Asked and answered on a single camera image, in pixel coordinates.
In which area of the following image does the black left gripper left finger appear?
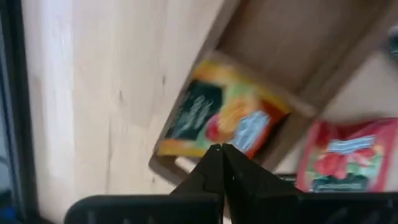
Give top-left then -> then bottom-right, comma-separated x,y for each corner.
169,143 -> 225,197

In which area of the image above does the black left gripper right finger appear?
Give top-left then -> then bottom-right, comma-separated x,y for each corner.
222,142 -> 302,197

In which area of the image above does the yellow tea packet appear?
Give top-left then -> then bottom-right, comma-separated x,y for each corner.
156,60 -> 293,159

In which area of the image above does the red tea packet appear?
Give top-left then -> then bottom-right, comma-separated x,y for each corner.
295,117 -> 398,194

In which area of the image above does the wooden compartment tea box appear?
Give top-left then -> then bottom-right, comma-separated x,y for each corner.
148,0 -> 398,185

